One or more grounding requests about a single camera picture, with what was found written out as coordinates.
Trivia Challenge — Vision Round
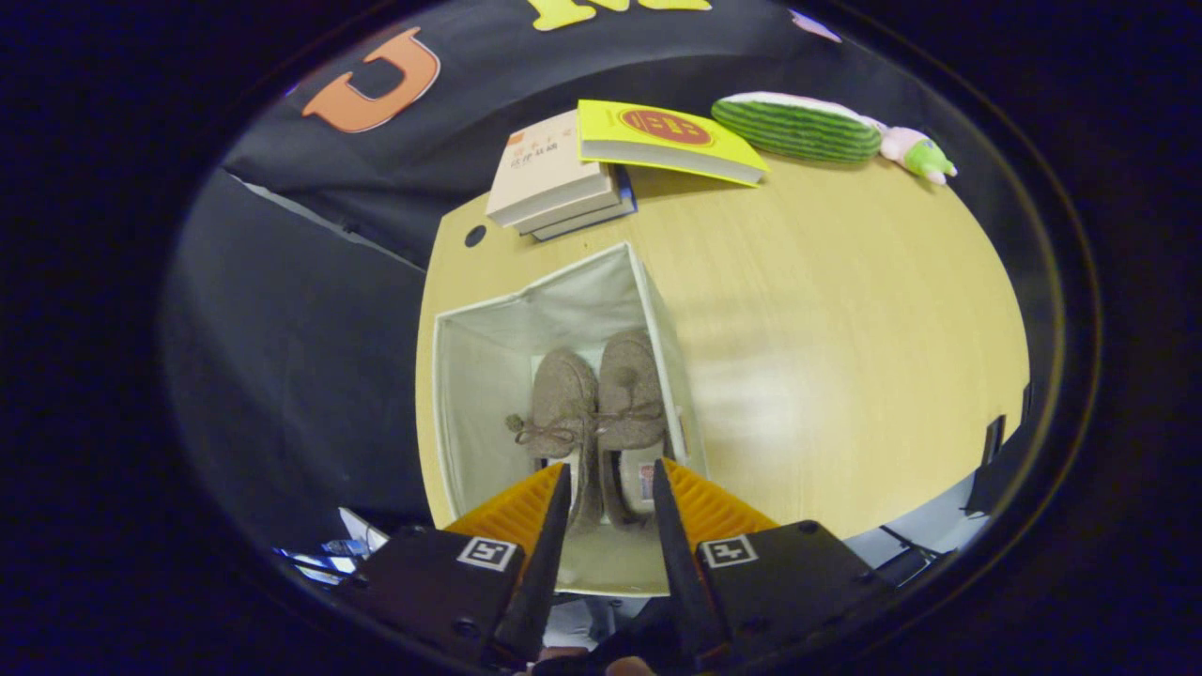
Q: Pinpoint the yellow book red label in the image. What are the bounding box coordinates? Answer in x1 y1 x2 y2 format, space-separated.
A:
576 99 772 188

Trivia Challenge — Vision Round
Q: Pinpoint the beige cover book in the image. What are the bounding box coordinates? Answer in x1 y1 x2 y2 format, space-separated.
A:
485 110 612 228

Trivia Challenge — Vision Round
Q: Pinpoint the blue cover book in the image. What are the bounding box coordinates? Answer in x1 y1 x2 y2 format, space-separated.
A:
532 167 639 243

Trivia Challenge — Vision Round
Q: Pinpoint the brown felt shoe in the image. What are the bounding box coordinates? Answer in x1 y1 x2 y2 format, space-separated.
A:
596 329 670 528
505 348 603 537

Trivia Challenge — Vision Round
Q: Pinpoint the white paper sheet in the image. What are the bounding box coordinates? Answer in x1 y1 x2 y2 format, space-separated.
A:
337 507 392 556

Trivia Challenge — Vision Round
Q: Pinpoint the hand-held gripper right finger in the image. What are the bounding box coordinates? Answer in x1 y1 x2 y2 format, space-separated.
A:
651 458 895 669

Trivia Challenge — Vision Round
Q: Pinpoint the cream fabric storage box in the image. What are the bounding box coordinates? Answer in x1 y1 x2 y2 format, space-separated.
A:
431 242 711 599

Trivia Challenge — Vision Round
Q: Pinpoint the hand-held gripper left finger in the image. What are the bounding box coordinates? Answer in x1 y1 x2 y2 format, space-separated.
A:
347 462 573 669

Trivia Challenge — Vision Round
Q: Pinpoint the pink and green plush toy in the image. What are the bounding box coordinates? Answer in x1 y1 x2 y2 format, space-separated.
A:
877 124 960 187

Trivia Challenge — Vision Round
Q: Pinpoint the blue printed packet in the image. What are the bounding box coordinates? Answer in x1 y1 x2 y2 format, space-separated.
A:
273 536 373 586

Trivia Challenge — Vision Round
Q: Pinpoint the watermelon slice plush toy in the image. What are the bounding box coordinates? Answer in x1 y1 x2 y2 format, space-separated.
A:
710 91 885 166

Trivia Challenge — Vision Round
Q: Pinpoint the white paged book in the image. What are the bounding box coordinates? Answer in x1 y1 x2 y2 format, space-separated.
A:
514 177 626 237

